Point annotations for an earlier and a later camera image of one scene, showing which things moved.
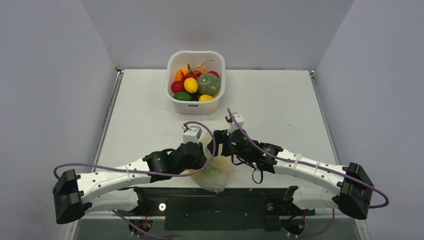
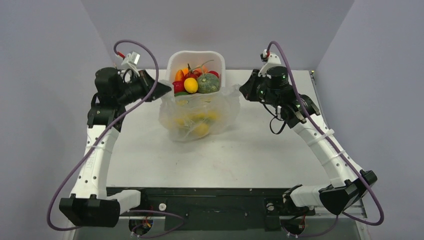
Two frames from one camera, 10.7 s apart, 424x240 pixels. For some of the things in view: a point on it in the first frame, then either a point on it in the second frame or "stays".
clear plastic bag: x=214 y=175 to x=196 y=117
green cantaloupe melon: x=208 y=84 stays
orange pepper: x=179 y=76 stays
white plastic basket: x=214 y=60 stays
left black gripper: x=200 y=161 to x=145 y=80
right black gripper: x=219 y=143 to x=255 y=85
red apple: x=178 y=86 stays
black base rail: x=197 y=209 stays
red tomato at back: x=214 y=72 stays
